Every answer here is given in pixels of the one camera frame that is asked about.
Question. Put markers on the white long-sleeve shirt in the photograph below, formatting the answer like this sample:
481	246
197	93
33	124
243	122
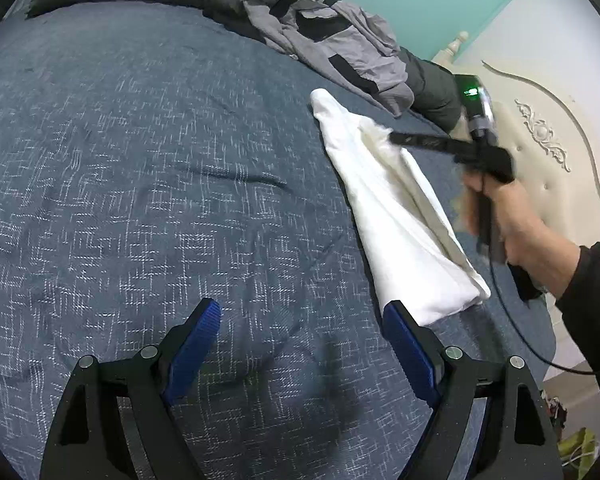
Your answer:
405	240

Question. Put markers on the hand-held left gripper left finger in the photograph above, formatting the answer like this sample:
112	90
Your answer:
195	345

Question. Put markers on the bed with blue sheet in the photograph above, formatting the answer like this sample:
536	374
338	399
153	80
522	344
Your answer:
130	185

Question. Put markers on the person's right forearm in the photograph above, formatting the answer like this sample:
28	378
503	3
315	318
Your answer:
595	300

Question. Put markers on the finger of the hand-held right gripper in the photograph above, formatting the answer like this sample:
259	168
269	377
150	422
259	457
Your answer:
430	142

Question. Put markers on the grey jacket with black patches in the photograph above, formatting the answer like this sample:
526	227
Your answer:
360	45

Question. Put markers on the black folded garment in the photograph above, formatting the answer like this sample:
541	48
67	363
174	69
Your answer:
525	282

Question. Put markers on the yellow green bag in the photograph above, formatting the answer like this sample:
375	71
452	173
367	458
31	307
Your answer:
577	444

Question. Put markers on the person's right hand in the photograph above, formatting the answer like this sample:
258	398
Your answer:
520	225

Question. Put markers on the cream tufted headboard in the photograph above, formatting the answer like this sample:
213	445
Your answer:
570	195

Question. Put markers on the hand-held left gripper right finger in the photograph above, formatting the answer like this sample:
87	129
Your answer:
410	350

